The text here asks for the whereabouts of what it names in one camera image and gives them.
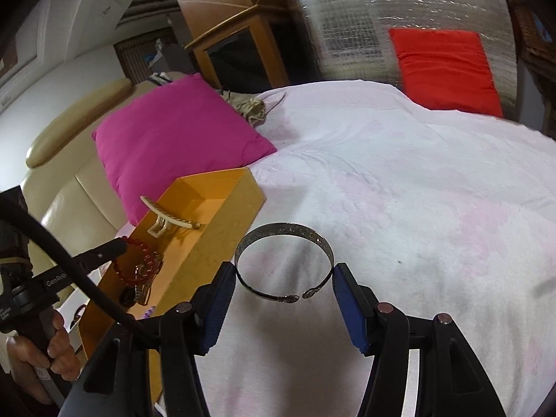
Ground white fleece blanket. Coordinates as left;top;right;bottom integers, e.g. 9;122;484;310
117;79;556;417

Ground red bead bracelet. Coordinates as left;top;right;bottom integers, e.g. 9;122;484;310
114;235;153;283

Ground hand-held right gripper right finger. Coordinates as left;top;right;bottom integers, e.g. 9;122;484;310
332;262;507;417

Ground cream hair claw clip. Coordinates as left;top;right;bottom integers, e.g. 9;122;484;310
140;195;203;237

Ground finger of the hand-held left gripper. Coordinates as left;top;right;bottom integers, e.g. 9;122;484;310
79;242;130;273

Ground black cable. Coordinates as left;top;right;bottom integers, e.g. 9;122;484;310
0;190;161;347

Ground orange box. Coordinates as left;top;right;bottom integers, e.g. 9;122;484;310
79;167;267;404

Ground silver foil insulation mat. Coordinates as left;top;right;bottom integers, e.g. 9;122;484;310
284;0;520;120

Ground pink pillow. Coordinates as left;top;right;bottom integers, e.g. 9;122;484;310
92;73;278;224

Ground red pillow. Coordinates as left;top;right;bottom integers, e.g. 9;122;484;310
388;28;505;118

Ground brown wicker basket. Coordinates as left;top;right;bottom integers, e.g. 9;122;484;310
115;30;175;84

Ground beige drawstring pouch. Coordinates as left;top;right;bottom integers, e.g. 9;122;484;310
217;89;267;129

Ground person's left hand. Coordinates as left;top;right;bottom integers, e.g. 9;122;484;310
6;313;82;407

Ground cream leather headboard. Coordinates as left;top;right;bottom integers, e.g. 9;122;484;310
19;71;183;279

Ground silver wristwatch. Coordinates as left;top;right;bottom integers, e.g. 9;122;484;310
119;252;165;307

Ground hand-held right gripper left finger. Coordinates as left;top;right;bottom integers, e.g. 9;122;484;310
61;262;239;417

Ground silver cuff bangle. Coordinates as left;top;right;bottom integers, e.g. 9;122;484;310
235;222;336;305

